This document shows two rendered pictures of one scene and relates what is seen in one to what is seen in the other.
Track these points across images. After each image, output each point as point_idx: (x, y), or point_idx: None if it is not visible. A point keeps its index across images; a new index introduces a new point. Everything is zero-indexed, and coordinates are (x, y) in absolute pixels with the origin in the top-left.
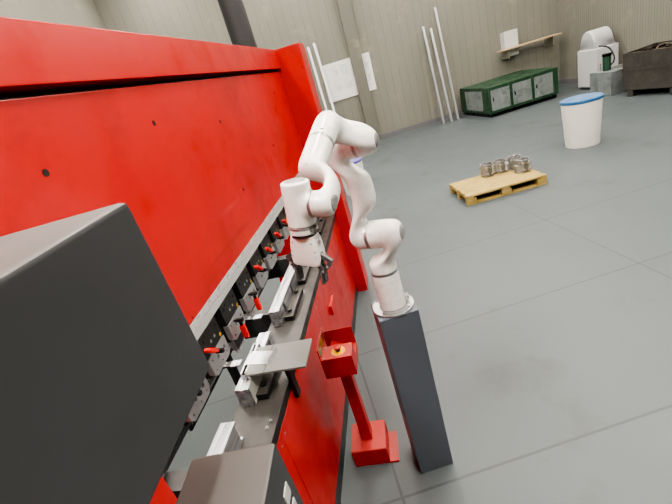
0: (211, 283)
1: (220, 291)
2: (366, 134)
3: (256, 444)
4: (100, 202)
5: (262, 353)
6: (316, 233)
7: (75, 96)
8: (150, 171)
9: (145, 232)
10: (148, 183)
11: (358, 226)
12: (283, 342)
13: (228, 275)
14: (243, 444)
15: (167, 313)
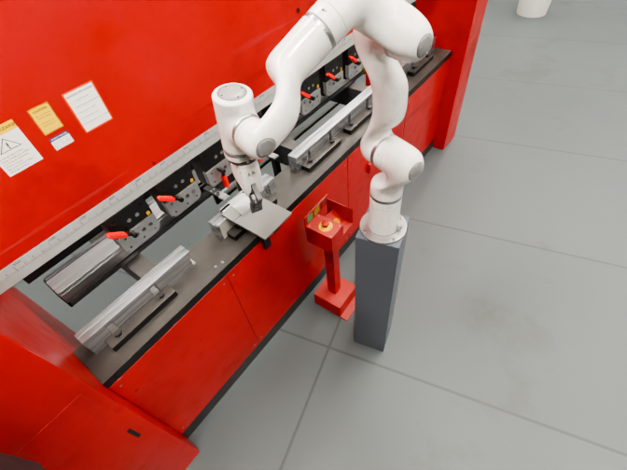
0: (195, 129)
1: (207, 137)
2: (407, 34)
3: (200, 275)
4: (19, 28)
5: (246, 200)
6: (253, 161)
7: None
8: None
9: (95, 68)
10: (113, 1)
11: (370, 138)
12: (284, 191)
13: None
14: (193, 269)
15: None
